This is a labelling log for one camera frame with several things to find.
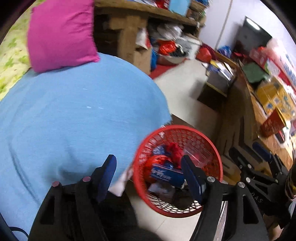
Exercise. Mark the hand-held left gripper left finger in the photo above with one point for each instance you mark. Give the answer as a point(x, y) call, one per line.
point(107, 176)

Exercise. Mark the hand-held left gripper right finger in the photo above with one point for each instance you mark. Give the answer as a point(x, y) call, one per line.
point(192, 178)

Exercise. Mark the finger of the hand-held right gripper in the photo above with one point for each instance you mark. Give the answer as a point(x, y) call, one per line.
point(262, 151)
point(240, 160)

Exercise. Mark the blue white wrapper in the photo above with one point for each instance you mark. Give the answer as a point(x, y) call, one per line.
point(166, 175)

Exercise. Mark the red cloth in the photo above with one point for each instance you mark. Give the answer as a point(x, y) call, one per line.
point(175, 150)

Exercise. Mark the white tissue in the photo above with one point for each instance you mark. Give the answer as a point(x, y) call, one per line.
point(159, 188)

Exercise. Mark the red mesh basket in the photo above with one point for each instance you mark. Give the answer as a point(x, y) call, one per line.
point(203, 143)

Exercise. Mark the red plastic bag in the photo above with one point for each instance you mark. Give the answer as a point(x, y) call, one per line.
point(157, 161)

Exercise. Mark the blue plastic bag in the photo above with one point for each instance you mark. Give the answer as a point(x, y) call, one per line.
point(159, 149)

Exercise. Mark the cream bed sheet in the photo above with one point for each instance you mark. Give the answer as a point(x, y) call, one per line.
point(120, 183)

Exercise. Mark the red gift box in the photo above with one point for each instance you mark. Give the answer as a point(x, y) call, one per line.
point(272, 125)

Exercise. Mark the wooden sideboard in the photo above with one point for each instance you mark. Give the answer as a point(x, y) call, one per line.
point(245, 120)

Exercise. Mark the yellow cardboard box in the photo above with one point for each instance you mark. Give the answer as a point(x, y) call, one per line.
point(268, 95)

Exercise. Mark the blue blanket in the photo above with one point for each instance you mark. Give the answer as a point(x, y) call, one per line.
point(69, 111)

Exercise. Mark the grey low cabinet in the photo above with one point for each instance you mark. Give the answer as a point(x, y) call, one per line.
point(215, 85)

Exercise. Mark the green cloth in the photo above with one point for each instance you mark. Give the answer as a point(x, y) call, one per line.
point(254, 73)

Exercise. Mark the pink white package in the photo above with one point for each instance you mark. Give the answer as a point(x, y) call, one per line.
point(279, 62)

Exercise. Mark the stack of papers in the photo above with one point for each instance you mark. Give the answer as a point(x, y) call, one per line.
point(219, 69)

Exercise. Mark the blue plastic package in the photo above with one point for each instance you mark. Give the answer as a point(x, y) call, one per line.
point(224, 51)

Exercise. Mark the red shopping bag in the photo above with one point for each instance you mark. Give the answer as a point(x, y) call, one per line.
point(204, 54)

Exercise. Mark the red floor mat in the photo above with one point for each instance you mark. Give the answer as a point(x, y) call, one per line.
point(161, 69)

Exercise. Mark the black television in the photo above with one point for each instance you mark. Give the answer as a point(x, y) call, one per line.
point(252, 34)

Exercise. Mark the metal bowl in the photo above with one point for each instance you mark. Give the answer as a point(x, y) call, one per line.
point(168, 60)

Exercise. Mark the brown cardboard box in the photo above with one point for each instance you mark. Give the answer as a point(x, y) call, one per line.
point(142, 60)

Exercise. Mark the red bag in bowl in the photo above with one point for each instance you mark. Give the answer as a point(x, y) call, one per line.
point(166, 47)

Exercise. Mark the rough wooden table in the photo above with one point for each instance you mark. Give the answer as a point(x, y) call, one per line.
point(124, 34)

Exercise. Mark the white plastic bag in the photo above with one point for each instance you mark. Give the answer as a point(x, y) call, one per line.
point(171, 31)

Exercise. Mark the pink pillow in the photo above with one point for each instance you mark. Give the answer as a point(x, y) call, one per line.
point(60, 34)

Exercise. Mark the green floral blanket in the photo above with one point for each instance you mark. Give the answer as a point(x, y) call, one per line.
point(11, 58)

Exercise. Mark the blue cardboard box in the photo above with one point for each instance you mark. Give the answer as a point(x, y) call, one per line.
point(179, 5)

